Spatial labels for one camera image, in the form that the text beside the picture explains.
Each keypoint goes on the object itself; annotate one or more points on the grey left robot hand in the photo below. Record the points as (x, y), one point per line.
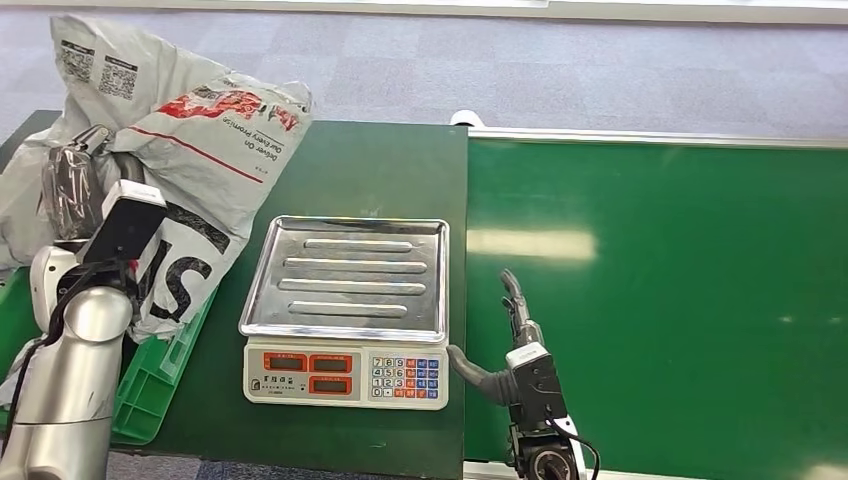
(73, 192)

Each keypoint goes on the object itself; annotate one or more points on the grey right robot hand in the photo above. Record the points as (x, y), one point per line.
(487, 387)

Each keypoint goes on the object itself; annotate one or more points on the grey mailer package black letters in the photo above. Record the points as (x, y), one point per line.
(199, 152)

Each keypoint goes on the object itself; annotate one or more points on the crumpled grey mailer package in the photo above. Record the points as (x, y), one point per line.
(16, 218)

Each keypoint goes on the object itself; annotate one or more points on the long grey mailer package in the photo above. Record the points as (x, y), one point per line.
(13, 378)

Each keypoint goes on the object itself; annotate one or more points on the green conveyor belt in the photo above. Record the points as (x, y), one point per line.
(662, 298)

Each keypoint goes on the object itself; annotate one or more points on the white conveyor roller end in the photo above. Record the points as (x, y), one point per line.
(466, 119)

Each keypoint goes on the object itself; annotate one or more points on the white electronic scale base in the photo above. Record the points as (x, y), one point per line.
(351, 374)

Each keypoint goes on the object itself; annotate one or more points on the steel weighing pan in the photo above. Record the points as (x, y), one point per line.
(351, 278)

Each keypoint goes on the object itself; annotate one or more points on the green plastic crate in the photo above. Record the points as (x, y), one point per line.
(156, 384)

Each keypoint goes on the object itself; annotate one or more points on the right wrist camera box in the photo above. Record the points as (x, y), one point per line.
(540, 384)

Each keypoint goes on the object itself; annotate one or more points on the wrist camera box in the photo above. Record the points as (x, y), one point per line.
(540, 384)
(126, 222)

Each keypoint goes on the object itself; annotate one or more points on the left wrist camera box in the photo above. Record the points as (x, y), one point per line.
(126, 222)

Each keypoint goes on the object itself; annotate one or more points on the silver conveyor side rail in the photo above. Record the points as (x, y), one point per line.
(487, 472)
(662, 138)

